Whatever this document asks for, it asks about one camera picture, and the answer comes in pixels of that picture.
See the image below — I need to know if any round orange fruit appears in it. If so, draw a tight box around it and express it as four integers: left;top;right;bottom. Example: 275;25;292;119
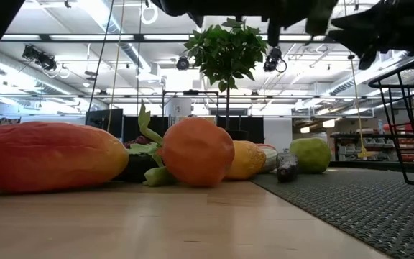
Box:
158;117;236;188

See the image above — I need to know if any green celery bunch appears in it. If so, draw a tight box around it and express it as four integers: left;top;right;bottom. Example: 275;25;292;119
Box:
126;102;279;188

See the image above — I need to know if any black hanging cable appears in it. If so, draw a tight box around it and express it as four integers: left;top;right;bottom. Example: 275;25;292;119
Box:
84;0;116;125

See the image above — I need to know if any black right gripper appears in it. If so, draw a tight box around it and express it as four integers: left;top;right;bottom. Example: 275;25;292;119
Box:
328;0;414;70

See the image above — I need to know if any white hanging ring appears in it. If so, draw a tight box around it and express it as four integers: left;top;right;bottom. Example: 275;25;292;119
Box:
140;1;159;25

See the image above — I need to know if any small dark purple vegetable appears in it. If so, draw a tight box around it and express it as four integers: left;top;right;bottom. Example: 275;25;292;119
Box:
275;151;300;183

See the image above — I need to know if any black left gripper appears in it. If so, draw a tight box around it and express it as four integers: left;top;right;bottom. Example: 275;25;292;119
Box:
151;0;339;47

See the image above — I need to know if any black monitor screen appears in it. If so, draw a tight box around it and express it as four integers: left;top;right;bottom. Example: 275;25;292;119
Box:
85;108;124;140

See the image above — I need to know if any yellow textured lemon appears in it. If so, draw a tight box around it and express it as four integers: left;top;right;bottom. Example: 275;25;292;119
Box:
224;140;267;181

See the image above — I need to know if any yellow hanging rope with tassel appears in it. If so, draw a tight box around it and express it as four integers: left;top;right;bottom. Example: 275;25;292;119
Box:
349;53;373;159

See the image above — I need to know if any dark purple eggplant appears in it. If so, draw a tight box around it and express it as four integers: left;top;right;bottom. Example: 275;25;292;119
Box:
113;153;160;183

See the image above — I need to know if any green apple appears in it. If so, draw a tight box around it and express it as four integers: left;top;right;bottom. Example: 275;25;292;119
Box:
288;137;333;175

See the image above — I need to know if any black wire basket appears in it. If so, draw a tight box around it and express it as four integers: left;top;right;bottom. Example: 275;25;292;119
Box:
367;52;414;188

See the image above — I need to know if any green potted tree black pot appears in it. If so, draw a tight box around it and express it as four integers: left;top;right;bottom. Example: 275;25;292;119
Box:
183;17;268;141

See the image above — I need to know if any grey woven placemat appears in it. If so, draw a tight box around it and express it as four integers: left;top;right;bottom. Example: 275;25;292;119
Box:
249;167;414;259

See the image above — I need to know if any black table frame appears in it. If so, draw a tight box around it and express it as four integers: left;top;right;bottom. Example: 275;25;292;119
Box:
328;160;414;172

